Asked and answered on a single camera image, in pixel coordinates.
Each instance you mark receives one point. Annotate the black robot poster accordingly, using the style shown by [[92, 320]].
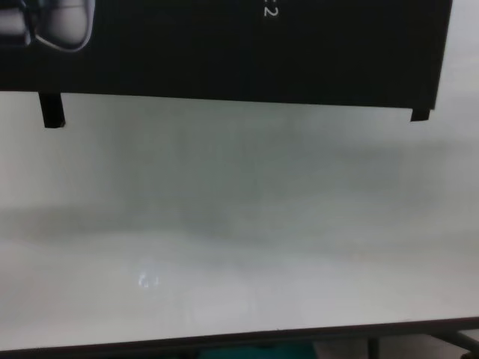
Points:
[[224, 48]]

